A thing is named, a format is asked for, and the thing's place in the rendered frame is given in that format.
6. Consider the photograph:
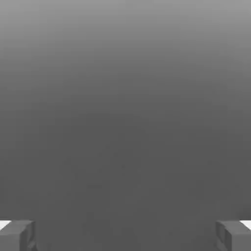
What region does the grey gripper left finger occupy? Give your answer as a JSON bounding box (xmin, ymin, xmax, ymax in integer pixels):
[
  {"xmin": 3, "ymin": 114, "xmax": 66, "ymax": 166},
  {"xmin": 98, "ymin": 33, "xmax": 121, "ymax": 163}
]
[{"xmin": 0, "ymin": 220, "xmax": 37, "ymax": 251}]

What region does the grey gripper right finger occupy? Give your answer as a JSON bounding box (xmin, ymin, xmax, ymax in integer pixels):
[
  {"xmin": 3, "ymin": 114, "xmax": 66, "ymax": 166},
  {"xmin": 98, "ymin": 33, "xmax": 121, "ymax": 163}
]
[{"xmin": 215, "ymin": 220, "xmax": 251, "ymax": 251}]

